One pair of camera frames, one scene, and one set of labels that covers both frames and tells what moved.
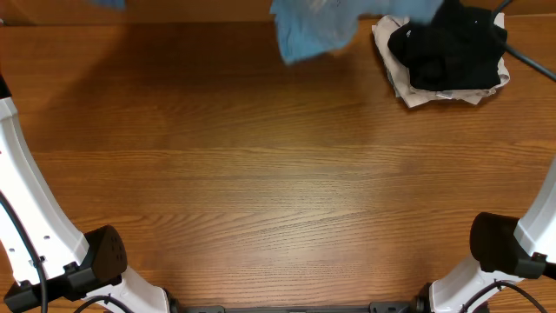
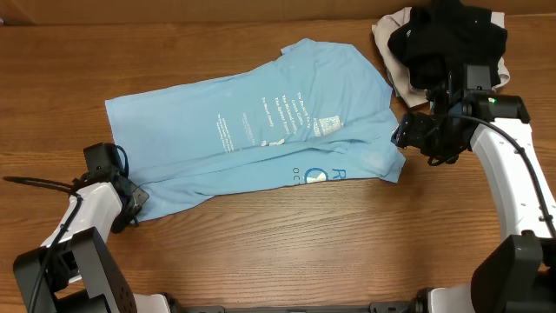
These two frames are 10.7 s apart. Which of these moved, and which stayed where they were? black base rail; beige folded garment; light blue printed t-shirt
Moved: light blue printed t-shirt
Stayed: black base rail; beige folded garment
